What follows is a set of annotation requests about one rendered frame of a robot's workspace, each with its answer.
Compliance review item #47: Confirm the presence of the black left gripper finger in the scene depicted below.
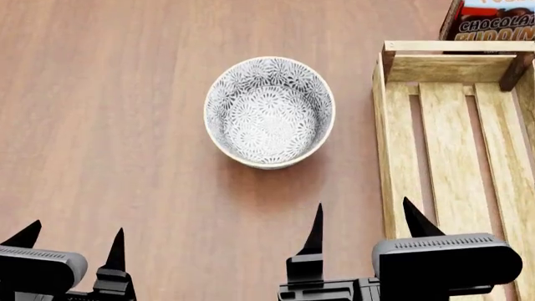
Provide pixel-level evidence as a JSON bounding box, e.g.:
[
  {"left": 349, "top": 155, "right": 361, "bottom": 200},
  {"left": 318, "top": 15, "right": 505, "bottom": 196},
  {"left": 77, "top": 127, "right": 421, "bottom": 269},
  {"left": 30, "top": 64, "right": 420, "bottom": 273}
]
[
  {"left": 92, "top": 227, "right": 131, "bottom": 293},
  {"left": 0, "top": 218, "right": 43, "bottom": 249}
]

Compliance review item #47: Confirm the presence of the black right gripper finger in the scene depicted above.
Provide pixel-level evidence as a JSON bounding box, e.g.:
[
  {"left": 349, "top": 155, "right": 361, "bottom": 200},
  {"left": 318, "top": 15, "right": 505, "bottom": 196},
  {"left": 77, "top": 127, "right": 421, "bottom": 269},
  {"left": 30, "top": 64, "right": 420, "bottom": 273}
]
[
  {"left": 401, "top": 196, "right": 446, "bottom": 239},
  {"left": 285, "top": 202, "right": 326, "bottom": 285}
]

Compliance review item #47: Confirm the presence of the white floral patterned bowl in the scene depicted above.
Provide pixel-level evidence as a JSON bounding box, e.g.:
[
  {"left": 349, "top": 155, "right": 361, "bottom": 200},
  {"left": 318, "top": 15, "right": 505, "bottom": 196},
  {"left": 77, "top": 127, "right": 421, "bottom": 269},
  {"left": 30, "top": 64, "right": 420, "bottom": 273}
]
[{"left": 203, "top": 55, "right": 336, "bottom": 171}]

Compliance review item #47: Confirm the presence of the wooden slatted crate tray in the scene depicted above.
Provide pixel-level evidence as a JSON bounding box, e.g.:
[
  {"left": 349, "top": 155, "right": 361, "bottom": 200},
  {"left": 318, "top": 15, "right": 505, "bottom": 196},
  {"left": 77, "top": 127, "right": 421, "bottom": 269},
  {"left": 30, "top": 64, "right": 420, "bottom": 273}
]
[{"left": 371, "top": 39, "right": 535, "bottom": 301}]

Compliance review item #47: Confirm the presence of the chocolate pudding box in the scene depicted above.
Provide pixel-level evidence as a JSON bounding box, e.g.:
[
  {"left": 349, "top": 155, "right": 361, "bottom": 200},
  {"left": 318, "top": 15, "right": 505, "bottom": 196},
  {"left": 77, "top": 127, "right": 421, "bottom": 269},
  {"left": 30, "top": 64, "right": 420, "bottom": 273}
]
[{"left": 438, "top": 0, "right": 535, "bottom": 43}]

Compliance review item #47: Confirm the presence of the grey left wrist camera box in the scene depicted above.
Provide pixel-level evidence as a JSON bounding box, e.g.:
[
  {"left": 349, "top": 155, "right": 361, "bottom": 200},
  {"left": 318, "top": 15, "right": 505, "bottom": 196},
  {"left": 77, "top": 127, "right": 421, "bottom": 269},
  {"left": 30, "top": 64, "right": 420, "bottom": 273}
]
[{"left": 0, "top": 243, "right": 89, "bottom": 297}]

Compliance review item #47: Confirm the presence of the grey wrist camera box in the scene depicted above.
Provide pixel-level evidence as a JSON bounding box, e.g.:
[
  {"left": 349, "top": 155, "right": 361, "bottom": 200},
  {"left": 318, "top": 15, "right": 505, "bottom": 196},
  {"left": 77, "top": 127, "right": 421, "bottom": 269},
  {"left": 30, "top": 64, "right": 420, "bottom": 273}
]
[
  {"left": 371, "top": 232, "right": 524, "bottom": 301},
  {"left": 0, "top": 243, "right": 89, "bottom": 297}
]

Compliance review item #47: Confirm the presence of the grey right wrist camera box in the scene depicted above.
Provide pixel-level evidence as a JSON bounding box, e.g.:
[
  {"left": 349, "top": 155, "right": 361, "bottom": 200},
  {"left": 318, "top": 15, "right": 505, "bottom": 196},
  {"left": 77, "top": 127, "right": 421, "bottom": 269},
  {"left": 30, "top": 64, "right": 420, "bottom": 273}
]
[{"left": 371, "top": 232, "right": 524, "bottom": 301}]

